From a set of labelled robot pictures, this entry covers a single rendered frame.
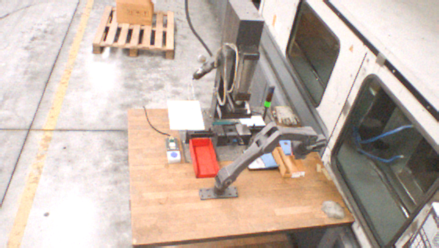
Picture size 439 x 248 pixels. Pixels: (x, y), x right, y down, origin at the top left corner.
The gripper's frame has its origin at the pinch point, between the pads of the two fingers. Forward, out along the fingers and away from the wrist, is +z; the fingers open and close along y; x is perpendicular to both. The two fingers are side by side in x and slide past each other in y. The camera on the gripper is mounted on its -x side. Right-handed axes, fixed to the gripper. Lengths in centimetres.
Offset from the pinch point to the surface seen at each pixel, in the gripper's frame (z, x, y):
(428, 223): -73, -13, -44
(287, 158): 11.4, -1.8, -0.4
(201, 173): 6, 51, -7
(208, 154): 15.3, 44.2, 5.4
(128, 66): 224, 85, 168
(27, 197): 121, 164, 2
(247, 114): -0.7, 24.0, 23.1
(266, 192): -0.5, 18.9, -20.5
